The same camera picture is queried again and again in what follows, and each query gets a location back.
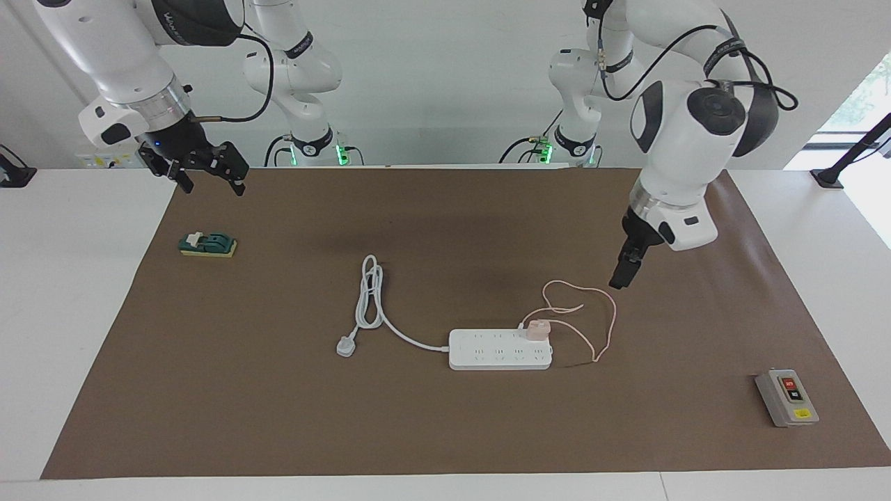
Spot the white power cord with plug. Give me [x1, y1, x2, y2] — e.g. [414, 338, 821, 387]
[336, 255, 452, 358]

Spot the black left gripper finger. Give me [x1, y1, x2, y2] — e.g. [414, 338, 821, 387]
[609, 252, 645, 290]

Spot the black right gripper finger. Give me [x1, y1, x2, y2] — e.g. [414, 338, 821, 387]
[212, 142, 250, 197]
[138, 143, 194, 194]

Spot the grey push button switch box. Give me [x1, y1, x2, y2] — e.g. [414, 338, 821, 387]
[755, 369, 820, 428]

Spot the brown table mat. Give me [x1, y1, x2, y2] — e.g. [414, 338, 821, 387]
[40, 167, 891, 479]

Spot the black angled stand with clamp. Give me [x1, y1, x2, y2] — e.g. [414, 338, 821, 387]
[811, 113, 891, 190]

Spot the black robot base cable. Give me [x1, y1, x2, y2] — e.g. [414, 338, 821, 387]
[263, 134, 297, 168]
[498, 104, 566, 166]

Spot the pink charging cable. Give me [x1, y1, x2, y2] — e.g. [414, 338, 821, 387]
[518, 280, 617, 365]

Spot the white power strip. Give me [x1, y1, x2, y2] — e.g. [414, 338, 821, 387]
[448, 328, 554, 371]

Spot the green knife switch yellow base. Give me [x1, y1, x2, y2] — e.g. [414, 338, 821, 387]
[179, 231, 238, 259]

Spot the bright window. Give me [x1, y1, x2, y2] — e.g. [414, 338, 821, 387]
[785, 52, 891, 250]

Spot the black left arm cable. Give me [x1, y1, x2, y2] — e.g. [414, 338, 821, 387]
[595, 24, 798, 112]

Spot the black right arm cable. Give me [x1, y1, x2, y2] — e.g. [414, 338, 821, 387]
[191, 33, 274, 124]

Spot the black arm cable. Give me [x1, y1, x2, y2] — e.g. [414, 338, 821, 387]
[595, 24, 798, 112]
[191, 33, 274, 124]

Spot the white wall socket box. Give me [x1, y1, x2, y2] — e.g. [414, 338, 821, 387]
[75, 150, 143, 170]

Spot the black table clamp mount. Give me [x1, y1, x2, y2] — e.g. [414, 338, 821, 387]
[0, 144, 37, 189]

